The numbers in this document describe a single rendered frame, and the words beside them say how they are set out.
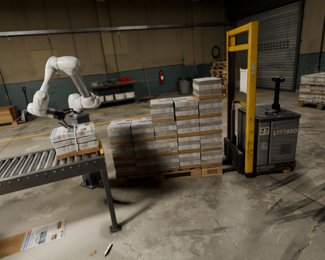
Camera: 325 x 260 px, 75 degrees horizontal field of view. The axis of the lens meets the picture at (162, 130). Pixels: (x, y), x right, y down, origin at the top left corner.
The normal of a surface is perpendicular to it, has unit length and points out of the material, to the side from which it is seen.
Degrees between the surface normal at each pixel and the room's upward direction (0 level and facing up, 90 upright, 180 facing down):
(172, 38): 90
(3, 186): 90
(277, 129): 90
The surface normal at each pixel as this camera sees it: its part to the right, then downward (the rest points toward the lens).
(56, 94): 0.36, 0.26
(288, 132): 0.04, 0.31
